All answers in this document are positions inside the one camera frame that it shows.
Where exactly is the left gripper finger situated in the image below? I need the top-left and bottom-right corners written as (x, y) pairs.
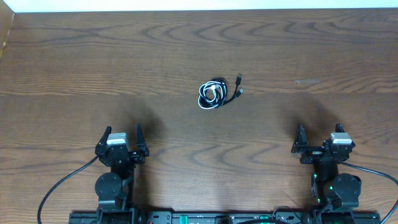
top-left (136, 123), bottom-right (147, 152)
top-left (97, 126), bottom-right (112, 149)

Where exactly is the white USB cable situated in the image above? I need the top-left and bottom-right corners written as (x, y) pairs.
top-left (198, 80), bottom-right (221, 110)

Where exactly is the black USB cable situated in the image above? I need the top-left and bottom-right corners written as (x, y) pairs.
top-left (198, 73), bottom-right (244, 109)

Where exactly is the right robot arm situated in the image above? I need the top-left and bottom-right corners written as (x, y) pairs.
top-left (291, 123), bottom-right (362, 223)

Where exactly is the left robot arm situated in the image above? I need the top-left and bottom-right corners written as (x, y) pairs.
top-left (95, 124), bottom-right (149, 224)

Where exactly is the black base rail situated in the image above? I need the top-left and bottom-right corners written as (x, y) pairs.
top-left (68, 210), bottom-right (381, 224)

